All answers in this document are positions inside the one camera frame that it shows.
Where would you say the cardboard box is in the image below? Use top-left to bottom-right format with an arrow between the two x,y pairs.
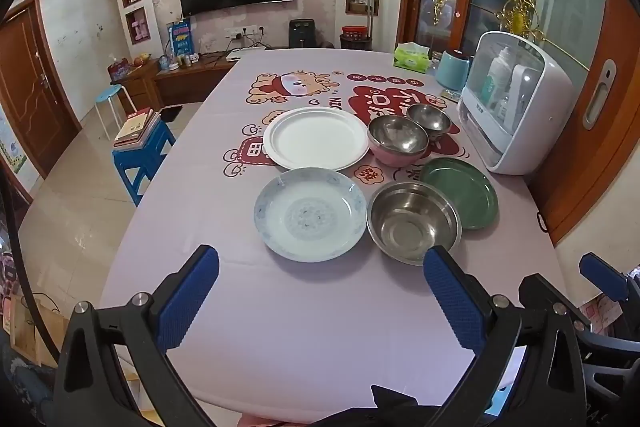
9,292 -> 68,369

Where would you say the stack of books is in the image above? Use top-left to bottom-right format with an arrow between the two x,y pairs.
114,107 -> 162,148

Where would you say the small stainless steel bowl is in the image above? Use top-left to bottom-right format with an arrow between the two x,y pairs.
406,103 -> 452,140

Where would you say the green tissue box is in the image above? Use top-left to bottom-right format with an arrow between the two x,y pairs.
393,43 -> 431,73

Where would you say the wooden tv cabinet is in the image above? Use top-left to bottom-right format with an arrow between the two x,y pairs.
122,52 -> 238,108

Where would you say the wooden glass sliding door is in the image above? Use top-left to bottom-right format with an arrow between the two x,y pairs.
400,0 -> 640,244

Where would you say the large stainless steel bowl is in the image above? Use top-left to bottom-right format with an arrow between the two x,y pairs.
366,180 -> 462,267

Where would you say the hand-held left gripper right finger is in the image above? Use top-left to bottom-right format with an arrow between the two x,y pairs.
423,245 -> 588,427

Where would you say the white countertop dish cabinet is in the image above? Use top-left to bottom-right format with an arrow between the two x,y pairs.
457,31 -> 576,176

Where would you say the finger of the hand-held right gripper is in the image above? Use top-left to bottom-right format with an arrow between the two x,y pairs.
579,254 -> 640,304

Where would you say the red basket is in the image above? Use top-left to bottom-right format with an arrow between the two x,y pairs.
340,26 -> 374,51

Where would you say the green round plate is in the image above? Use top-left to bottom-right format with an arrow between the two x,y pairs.
419,157 -> 499,231

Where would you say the brown wooden door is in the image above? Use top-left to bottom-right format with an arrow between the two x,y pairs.
0,0 -> 82,180

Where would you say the white round plate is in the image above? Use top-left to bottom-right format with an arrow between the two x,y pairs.
262,106 -> 371,171

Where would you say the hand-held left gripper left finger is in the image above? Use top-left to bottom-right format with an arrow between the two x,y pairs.
54,244 -> 220,427

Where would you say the teal electric kettle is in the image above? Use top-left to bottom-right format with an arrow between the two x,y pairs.
435,49 -> 474,90

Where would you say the colourful wall map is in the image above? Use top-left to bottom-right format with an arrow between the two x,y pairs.
0,107 -> 29,174

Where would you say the blue standing poster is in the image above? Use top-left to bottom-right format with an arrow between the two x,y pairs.
167,20 -> 194,58

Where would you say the blue patterned porcelain plate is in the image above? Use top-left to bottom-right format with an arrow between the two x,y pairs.
253,167 -> 369,264

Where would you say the white bottle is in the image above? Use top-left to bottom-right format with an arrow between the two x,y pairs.
487,47 -> 514,108

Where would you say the white set-top box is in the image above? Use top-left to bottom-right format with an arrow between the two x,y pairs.
227,47 -> 267,63

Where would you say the black air fryer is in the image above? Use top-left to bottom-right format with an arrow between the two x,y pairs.
288,19 -> 317,50

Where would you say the printed pink tablecloth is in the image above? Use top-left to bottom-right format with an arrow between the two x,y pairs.
100,49 -> 571,427

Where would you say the red tissue box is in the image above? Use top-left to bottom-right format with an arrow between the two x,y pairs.
107,59 -> 132,84

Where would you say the round blue-seat stool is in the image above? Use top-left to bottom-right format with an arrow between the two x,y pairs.
94,84 -> 134,141

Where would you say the pink steel-lined bowl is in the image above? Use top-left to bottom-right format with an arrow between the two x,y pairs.
367,115 -> 430,166

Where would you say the blue plastic stool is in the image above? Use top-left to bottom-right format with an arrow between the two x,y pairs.
112,117 -> 177,208

